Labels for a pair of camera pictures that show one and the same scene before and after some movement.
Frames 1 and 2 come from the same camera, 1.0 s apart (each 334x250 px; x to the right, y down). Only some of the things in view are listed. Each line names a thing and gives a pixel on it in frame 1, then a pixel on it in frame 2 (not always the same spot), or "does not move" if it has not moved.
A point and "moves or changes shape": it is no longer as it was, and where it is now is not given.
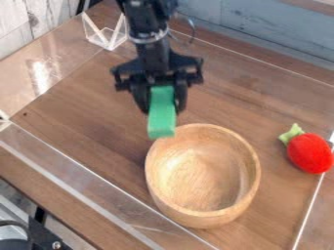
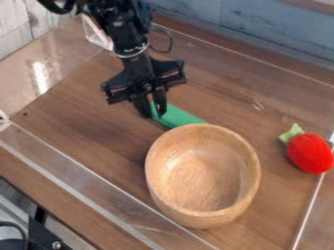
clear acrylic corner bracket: (106, 37) does not move
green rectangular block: (162, 115) moves or changes shape
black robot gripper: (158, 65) to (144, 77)
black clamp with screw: (42, 236) does not move
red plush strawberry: (308, 150) does not move
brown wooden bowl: (202, 175) does not move
